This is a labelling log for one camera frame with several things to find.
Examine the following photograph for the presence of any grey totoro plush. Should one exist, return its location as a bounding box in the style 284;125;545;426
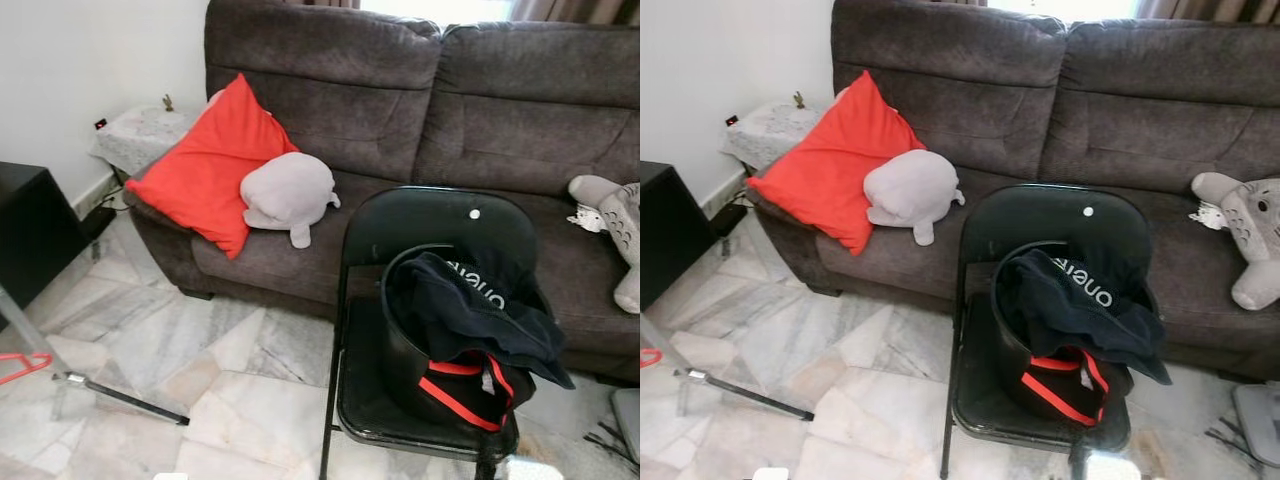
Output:
1190;170;1280;311
568;175;641;316

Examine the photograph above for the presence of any side table lace cover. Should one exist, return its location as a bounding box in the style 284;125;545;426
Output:
720;98;826;173
92;100;201;179

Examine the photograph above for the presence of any grey flat pad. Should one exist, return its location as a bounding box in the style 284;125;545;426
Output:
610;388;641;463
1230;383;1280;466

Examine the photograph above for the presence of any dark grey fabric sofa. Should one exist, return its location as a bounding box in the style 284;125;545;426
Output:
745;0;1280;381
125;0;641;386

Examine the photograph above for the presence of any red cushion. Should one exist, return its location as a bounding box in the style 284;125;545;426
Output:
125;73;301;261
745;70;926;256

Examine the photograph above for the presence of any black folding chair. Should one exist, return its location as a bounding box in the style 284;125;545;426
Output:
318;185;546;480
938;183;1161;480

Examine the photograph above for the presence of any black garment red trim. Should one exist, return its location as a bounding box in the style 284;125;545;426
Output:
1020;345;1113;426
415;350;521;433

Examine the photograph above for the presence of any grey seal plush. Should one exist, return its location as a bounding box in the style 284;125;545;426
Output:
863;148;966;247
240;152;341;249

